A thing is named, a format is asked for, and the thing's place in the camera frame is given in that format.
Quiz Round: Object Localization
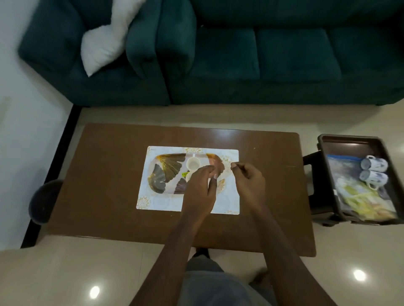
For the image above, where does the person's left hand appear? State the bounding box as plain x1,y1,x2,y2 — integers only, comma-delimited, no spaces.
182,165,219,221

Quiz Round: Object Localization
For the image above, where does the person's right hand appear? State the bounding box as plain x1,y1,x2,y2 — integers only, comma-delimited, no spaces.
230,162,268,211

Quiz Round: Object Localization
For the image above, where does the white gold placemat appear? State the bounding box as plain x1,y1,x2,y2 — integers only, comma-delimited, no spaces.
136,145,240,216

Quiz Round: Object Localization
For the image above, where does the clear zip bag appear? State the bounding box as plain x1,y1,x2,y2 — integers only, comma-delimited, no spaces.
327,154,398,221

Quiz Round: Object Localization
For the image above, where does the brown plastic tray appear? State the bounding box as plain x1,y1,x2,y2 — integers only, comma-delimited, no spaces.
316,133,404,225

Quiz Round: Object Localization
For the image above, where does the person's right forearm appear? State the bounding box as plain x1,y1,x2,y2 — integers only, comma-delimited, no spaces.
249,203,338,306

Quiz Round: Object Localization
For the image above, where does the person's left forearm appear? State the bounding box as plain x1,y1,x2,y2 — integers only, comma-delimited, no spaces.
129,214,209,306

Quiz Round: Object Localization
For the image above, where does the person's right foot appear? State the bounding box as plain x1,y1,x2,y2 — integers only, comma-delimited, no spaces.
249,268,272,286

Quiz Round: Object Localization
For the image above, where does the oval leaf-print platter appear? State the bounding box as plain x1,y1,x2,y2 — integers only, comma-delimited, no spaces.
147,152,226,195

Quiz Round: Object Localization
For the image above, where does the dark plastic stool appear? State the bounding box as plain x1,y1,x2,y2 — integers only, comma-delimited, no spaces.
302,150,348,227

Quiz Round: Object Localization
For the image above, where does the brown wooden table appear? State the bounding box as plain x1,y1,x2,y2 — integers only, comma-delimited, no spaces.
47,122,317,258

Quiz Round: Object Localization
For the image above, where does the green fabric sofa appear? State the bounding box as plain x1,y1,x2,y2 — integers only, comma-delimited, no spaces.
157,0,404,106

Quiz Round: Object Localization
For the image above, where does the green fabric armchair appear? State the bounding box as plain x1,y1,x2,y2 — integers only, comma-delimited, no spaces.
18,0,171,107

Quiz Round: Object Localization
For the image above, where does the dark round bin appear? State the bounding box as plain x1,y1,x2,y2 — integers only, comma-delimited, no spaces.
28,179,65,225

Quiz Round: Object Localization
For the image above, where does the white pillow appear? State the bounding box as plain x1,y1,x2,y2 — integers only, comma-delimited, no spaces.
80,0,146,78

